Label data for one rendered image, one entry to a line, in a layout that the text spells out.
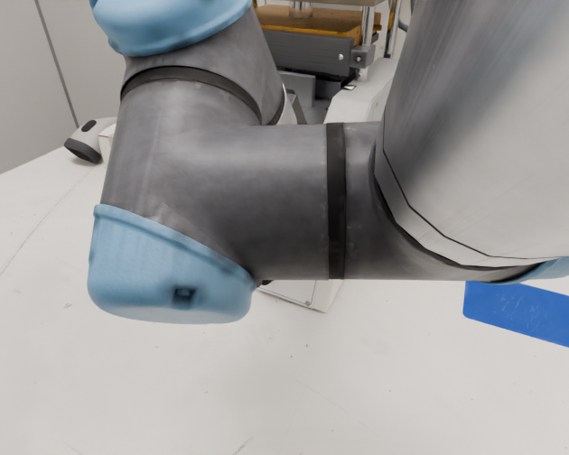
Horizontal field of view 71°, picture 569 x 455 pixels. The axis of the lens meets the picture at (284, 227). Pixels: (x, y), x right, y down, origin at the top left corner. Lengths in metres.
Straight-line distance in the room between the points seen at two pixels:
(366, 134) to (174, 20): 0.10
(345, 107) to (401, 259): 0.36
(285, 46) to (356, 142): 0.43
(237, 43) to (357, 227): 0.12
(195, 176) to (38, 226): 0.66
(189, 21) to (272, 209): 0.10
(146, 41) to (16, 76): 1.82
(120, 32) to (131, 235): 0.10
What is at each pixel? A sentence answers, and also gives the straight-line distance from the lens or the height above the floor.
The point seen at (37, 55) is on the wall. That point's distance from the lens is 2.07.
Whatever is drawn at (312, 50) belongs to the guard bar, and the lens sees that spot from 0.57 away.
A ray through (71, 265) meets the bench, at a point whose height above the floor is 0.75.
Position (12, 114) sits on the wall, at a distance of 2.03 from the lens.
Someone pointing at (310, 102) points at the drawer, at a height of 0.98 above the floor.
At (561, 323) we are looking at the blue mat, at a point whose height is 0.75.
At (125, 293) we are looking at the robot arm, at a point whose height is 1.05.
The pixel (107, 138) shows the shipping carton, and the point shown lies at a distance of 0.88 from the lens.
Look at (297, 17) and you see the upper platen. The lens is 0.67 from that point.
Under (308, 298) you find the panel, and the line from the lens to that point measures 0.54.
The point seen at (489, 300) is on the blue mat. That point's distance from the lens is 0.63.
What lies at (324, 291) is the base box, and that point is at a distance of 0.54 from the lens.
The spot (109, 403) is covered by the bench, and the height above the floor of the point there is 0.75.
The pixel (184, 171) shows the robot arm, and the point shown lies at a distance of 0.17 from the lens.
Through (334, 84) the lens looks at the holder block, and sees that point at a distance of 0.59.
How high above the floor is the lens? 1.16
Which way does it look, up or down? 37 degrees down
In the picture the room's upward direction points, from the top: straight up
